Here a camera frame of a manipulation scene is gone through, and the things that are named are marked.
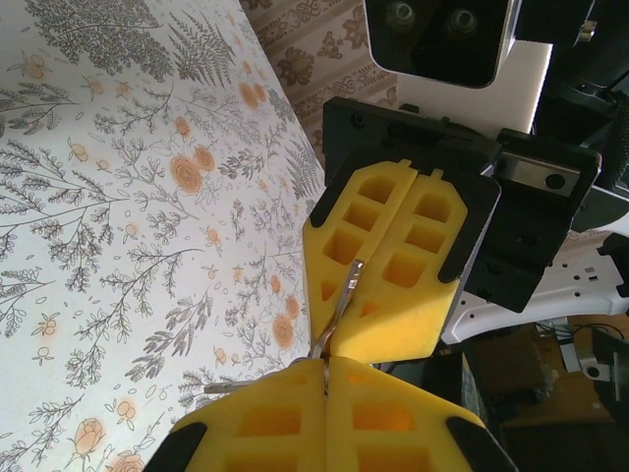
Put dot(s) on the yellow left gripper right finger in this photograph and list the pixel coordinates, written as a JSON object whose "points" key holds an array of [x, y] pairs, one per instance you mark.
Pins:
{"points": [[393, 423]]}

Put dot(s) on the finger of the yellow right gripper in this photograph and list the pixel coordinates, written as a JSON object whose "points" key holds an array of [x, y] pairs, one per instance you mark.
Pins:
{"points": [[422, 295], [344, 216]]}

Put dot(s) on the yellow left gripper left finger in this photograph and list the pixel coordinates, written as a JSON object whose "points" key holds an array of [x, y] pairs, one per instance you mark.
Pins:
{"points": [[255, 423]]}

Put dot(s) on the thin metal utensil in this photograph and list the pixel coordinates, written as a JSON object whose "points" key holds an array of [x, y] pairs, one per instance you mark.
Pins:
{"points": [[350, 287]]}

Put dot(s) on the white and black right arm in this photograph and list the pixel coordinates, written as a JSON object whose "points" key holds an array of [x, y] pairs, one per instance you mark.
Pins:
{"points": [[565, 295]]}

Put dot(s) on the silver key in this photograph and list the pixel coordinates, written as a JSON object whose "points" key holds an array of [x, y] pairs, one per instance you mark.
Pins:
{"points": [[221, 388]]}

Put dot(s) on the brown cardboard box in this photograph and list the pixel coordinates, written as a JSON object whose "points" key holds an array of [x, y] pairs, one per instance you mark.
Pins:
{"points": [[531, 378]]}

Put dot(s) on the floral patterned table cover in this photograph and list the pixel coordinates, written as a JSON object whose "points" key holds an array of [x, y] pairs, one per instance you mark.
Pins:
{"points": [[123, 221]]}

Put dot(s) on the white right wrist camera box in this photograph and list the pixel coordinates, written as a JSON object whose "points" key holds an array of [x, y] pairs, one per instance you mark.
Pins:
{"points": [[442, 49]]}

